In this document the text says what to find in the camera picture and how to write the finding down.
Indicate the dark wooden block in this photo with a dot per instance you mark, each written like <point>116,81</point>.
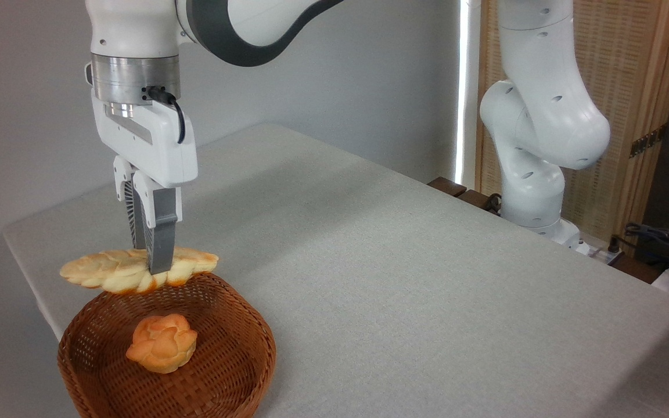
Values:
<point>448,186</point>
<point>475,199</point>

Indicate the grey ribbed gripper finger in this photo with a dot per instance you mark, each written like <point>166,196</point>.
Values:
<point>160,238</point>
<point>129,215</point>

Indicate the silver metal wrist flange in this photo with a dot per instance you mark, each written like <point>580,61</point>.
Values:
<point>131,78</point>

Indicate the brown wicker basket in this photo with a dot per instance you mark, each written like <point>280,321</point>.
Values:
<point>230,360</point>

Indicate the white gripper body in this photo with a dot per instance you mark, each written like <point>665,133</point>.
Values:
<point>160,151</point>

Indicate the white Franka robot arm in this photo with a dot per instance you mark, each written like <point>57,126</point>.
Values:
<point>543,116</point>

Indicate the round flower-shaped bread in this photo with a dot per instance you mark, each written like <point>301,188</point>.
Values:
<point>162,343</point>

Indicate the brass screen hinge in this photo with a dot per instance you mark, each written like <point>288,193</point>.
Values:
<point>648,141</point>

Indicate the long braided bread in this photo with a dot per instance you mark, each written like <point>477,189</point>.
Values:
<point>108,271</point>

